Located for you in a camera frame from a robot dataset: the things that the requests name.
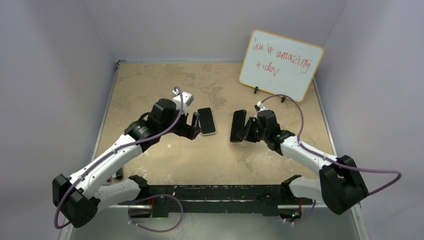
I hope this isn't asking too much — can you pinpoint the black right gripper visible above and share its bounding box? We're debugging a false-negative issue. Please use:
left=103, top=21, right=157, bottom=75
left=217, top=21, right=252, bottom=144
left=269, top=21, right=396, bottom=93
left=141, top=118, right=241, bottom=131
left=237, top=117, right=269, bottom=143

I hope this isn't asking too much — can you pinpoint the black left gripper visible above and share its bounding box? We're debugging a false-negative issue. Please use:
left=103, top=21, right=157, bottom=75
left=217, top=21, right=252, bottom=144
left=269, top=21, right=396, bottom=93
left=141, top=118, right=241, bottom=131
left=160, top=106, right=200, bottom=140

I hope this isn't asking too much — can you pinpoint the pale pink phone case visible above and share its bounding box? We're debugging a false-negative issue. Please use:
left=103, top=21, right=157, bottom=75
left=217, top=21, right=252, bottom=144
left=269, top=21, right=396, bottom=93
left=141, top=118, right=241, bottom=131
left=197, top=106, right=218, bottom=136

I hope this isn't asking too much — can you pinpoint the black smartphone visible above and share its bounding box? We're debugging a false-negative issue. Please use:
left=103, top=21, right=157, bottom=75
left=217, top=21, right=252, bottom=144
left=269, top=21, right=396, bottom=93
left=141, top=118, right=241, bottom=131
left=198, top=107, right=216, bottom=135

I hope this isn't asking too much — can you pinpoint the black phone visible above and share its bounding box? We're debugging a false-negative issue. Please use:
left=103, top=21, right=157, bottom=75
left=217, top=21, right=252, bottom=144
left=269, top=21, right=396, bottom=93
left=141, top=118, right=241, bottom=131
left=230, top=110, right=247, bottom=143

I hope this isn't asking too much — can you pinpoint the black phone case with camera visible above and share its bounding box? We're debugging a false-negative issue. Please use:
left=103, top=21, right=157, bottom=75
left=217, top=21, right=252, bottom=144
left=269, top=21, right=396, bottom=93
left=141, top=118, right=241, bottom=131
left=229, top=109, right=248, bottom=144

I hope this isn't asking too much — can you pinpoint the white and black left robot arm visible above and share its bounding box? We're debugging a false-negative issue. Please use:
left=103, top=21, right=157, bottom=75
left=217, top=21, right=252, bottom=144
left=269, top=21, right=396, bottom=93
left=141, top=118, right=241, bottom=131
left=52, top=92, right=200, bottom=229

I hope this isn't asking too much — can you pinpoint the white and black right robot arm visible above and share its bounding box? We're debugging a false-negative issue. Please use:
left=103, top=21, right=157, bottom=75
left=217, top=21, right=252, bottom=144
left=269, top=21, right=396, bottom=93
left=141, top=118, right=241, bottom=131
left=235, top=110, right=370, bottom=215

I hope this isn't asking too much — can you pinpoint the whiteboard with red writing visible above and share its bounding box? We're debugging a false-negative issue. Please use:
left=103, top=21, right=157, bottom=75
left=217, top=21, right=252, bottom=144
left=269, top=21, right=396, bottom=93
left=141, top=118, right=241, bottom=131
left=238, top=29, right=325, bottom=102

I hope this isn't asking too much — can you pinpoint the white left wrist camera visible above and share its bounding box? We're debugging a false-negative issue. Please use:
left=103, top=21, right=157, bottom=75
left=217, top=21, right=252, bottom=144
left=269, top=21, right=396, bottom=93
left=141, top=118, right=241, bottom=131
left=172, top=87, right=194, bottom=108

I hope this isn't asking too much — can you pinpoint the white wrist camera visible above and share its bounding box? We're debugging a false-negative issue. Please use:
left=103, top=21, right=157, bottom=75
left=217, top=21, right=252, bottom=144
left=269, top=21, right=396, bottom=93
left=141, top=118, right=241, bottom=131
left=172, top=87, right=194, bottom=108
left=254, top=101, right=268, bottom=113

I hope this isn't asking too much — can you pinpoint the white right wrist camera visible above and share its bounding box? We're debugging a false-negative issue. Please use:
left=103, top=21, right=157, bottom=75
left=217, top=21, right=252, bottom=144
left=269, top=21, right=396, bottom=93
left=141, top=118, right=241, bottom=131
left=254, top=101, right=268, bottom=113

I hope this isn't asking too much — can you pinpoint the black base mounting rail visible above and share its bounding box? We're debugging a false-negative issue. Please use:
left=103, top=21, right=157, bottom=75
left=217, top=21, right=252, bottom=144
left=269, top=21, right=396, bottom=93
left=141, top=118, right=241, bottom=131
left=126, top=175, right=313, bottom=218

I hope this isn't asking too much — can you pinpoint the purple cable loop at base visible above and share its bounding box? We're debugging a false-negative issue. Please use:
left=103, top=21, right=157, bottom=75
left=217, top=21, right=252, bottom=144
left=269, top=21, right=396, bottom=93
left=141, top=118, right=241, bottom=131
left=127, top=193, right=185, bottom=233

